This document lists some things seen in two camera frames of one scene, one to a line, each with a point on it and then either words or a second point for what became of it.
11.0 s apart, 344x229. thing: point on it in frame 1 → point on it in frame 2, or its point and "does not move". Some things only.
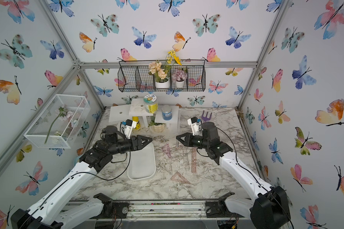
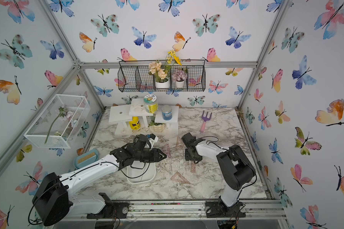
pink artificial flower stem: (61, 111) does not move
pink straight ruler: (193, 160) does not move
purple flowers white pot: (179, 76) does not move
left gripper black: (136, 145) → (155, 157)
